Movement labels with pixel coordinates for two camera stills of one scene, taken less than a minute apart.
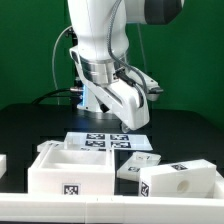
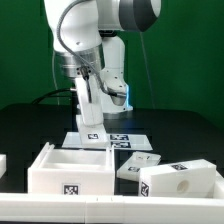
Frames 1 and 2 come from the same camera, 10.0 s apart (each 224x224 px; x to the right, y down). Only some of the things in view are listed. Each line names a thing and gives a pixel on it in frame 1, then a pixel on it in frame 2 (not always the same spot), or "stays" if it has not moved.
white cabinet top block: x=187 y=179 stays
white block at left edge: x=3 y=164 stays
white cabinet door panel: x=56 y=144 → x=92 y=136
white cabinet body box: x=57 y=170 stays
